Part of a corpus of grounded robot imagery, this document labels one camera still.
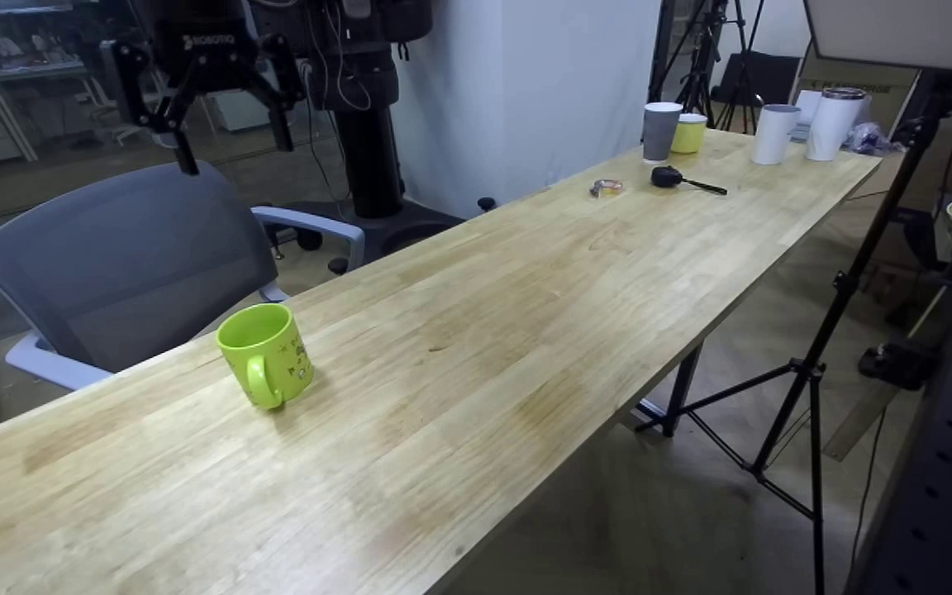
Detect grey paper cup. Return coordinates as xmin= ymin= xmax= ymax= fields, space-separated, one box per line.
xmin=641 ymin=101 xmax=687 ymax=166

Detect grey office chair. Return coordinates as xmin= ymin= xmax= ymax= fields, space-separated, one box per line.
xmin=0 ymin=159 xmax=371 ymax=398

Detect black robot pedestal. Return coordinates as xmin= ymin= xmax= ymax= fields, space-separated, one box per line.
xmin=248 ymin=0 xmax=469 ymax=262

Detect black floor box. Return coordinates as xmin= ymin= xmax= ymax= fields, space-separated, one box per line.
xmin=856 ymin=333 xmax=941 ymax=394

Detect small yellow cup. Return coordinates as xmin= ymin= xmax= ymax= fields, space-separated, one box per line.
xmin=670 ymin=108 xmax=709 ymax=159

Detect black table leg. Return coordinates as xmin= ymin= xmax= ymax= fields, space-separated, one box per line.
xmin=659 ymin=341 xmax=708 ymax=441

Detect crumpled plastic bag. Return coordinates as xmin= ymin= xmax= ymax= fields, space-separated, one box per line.
xmin=843 ymin=116 xmax=898 ymax=159

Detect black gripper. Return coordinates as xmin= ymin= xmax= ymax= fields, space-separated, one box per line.
xmin=108 ymin=0 xmax=303 ymax=178

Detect tall white cup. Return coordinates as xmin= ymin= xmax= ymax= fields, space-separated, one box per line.
xmin=804 ymin=87 xmax=870 ymax=166
xmin=791 ymin=87 xmax=825 ymax=146

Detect white cabinet with red handles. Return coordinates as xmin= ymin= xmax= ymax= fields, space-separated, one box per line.
xmin=192 ymin=82 xmax=286 ymax=136

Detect yellow-green mug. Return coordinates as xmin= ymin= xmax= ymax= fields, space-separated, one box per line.
xmin=211 ymin=301 xmax=317 ymax=417

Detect coloured rubber bands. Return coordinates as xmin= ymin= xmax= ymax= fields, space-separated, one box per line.
xmin=585 ymin=173 xmax=628 ymax=202

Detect black tripod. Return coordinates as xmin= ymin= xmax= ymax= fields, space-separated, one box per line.
xmin=635 ymin=71 xmax=952 ymax=595

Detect black folding chair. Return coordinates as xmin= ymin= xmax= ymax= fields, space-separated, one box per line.
xmin=708 ymin=48 xmax=804 ymax=136

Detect short white cup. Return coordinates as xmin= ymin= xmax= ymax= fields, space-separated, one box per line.
xmin=751 ymin=103 xmax=804 ymax=170

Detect background desk shelves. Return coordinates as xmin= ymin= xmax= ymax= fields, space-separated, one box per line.
xmin=0 ymin=0 xmax=93 ymax=170

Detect black background light stands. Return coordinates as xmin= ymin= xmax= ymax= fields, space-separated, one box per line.
xmin=649 ymin=0 xmax=767 ymax=116

